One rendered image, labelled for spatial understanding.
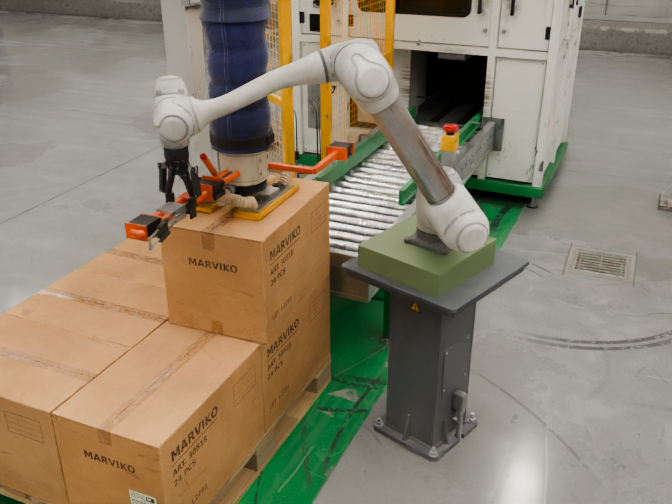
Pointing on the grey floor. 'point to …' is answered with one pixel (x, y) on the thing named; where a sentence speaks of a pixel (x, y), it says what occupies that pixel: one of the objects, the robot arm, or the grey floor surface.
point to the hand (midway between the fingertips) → (181, 207)
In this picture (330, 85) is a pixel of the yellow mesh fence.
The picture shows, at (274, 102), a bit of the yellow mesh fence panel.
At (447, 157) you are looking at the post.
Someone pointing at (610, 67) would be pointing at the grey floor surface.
